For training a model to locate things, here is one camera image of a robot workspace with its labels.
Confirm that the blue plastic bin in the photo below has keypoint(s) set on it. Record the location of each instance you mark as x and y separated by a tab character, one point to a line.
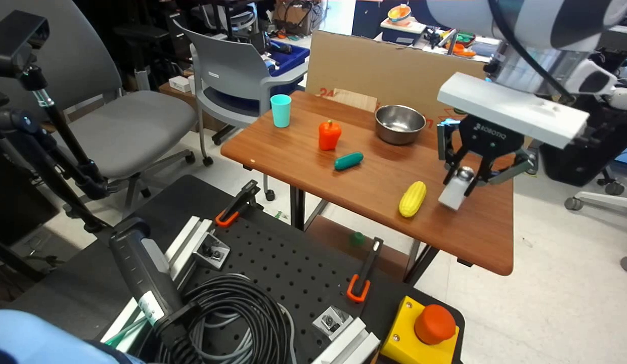
288	58

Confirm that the white office chair base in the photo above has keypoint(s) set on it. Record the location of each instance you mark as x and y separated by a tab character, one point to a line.
601	197

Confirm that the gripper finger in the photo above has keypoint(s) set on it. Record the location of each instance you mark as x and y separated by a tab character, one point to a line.
513	169
447	146

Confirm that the teal toy cucumber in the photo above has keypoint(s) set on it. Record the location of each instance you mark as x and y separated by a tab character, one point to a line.
348	161

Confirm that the white salt cellar silver top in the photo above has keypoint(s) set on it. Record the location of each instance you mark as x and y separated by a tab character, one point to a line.
452	194

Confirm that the orange and blue bowl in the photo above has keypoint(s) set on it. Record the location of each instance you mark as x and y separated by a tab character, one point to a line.
399	13

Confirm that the yellow toy corn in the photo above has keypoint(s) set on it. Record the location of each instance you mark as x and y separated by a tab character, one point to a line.
412	199

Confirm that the camera on tripod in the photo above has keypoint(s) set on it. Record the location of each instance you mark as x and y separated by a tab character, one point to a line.
35	126

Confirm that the cardboard sheet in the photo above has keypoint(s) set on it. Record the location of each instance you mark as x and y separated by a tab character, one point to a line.
384	68

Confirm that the small green object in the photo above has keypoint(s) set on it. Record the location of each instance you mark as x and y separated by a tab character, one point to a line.
357	238

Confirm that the black power brick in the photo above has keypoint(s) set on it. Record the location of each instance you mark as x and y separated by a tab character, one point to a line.
141	273

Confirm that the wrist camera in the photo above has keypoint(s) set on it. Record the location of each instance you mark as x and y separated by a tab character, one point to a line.
510	108

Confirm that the orange toy bell pepper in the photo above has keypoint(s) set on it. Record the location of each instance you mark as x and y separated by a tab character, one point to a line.
329	136

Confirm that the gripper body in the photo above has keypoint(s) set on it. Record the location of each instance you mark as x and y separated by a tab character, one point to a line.
488	139

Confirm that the teal plastic cup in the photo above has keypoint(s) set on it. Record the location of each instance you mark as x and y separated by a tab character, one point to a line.
280	111

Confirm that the aluminium rail with bracket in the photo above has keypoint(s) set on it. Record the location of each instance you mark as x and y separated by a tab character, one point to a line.
197	247
344	336

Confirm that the grey padded office chair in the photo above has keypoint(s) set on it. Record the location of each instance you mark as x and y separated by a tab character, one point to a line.
116	126

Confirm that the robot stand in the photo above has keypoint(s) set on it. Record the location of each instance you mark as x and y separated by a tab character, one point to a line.
293	263

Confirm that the yellow emergency stop button box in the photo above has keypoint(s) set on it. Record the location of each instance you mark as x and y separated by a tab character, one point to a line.
419	338

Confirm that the steel pot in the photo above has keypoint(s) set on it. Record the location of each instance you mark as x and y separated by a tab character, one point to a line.
399	126

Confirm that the small white box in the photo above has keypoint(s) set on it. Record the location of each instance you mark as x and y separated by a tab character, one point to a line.
180	84

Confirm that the black and orange clamp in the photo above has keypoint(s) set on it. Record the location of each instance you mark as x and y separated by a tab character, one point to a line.
365	273
237	205

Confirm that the grey plastic chair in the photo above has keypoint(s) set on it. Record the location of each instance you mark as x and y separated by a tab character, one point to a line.
232	81

